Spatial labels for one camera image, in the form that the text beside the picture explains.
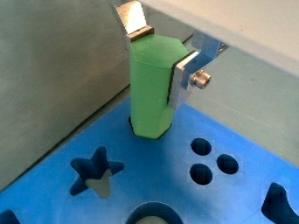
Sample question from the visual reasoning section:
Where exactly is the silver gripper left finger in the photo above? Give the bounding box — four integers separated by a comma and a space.
114, 0, 155, 49

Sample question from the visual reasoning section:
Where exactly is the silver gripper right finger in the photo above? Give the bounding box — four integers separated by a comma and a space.
169, 31, 226, 109

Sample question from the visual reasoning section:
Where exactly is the blue shape sorting board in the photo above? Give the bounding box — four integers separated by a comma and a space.
0, 101, 299, 224

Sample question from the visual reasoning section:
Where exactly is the green hexagonal prism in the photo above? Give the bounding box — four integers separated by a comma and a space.
130, 34, 189, 139

